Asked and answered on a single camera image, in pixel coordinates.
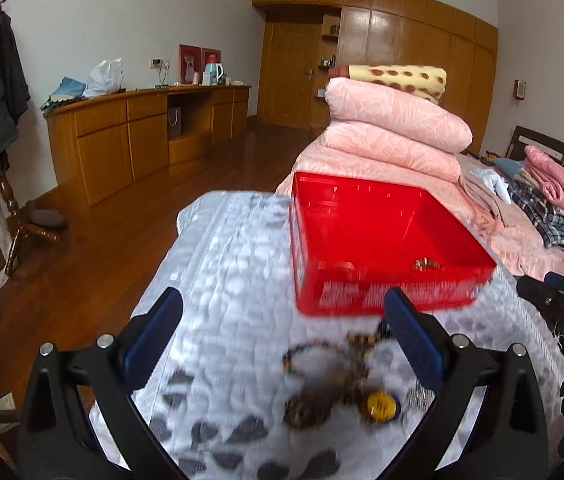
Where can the grey gift bag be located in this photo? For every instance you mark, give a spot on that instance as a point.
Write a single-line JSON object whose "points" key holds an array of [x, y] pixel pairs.
{"points": [[174, 122]]}

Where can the yellow brown-spotted blanket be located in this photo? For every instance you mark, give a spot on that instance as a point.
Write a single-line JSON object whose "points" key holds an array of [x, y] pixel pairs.
{"points": [[401, 80]]}

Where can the red tin box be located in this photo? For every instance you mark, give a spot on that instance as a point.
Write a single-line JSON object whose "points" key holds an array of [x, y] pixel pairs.
{"points": [[386, 230]]}

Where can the white plastic bag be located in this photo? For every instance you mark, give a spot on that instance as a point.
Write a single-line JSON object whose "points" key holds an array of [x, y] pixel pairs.
{"points": [[104, 80]]}

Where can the white cloth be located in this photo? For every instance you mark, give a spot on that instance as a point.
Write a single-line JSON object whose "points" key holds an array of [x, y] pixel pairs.
{"points": [[494, 185]]}

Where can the folded pink quilt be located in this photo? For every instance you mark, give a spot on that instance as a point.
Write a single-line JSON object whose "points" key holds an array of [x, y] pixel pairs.
{"points": [[386, 147], [391, 105]]}

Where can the white leaf-patterned tablecloth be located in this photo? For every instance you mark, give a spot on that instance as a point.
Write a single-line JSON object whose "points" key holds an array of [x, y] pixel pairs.
{"points": [[232, 285]]}

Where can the wall socket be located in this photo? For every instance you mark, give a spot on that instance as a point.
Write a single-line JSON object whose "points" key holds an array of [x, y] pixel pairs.
{"points": [[158, 63]]}

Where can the yellow round pendant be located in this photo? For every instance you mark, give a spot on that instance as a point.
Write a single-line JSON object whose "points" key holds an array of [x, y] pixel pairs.
{"points": [[380, 406]]}

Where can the wooden door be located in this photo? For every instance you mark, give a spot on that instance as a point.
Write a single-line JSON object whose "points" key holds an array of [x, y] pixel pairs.
{"points": [[287, 75]]}

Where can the teal electric kettle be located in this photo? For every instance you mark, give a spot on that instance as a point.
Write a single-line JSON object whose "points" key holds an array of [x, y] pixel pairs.
{"points": [[213, 74]]}

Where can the dark slipper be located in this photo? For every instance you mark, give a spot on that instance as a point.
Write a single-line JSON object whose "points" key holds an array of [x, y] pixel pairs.
{"points": [[44, 216]]}

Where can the folded pink blanket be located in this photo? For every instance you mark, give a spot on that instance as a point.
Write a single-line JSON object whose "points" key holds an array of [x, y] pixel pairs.
{"points": [[559, 180]]}

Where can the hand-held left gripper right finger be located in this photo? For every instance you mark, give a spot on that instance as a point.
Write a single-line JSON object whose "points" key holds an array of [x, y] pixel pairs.
{"points": [[411, 340]]}

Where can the wooden coat rack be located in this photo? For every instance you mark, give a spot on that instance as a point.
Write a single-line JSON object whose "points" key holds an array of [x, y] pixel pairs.
{"points": [[12, 210]]}

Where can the wooden wardrobe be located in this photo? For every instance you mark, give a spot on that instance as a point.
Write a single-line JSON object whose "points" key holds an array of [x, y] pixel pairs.
{"points": [[411, 25]]}

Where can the blue cloth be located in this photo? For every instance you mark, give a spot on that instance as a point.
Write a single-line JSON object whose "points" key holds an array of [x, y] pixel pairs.
{"points": [[67, 90]]}

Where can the taupe cloth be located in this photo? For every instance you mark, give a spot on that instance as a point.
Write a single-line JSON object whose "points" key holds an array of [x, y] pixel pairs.
{"points": [[484, 205]]}

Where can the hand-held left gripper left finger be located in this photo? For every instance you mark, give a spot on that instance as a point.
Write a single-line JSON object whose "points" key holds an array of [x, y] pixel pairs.
{"points": [[154, 340]]}

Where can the wooden sideboard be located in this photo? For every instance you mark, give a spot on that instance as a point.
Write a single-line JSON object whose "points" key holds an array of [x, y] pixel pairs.
{"points": [[107, 145]]}

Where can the small wall-mounted device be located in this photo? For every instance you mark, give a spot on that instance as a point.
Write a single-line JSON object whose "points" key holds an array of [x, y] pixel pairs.
{"points": [[519, 90]]}

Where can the plaid clothing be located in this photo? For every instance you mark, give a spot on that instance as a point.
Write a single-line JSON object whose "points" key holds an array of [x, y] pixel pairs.
{"points": [[546, 215]]}

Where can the dark wooden bed frame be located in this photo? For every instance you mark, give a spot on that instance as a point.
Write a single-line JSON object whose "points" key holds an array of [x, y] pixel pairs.
{"points": [[551, 142]]}

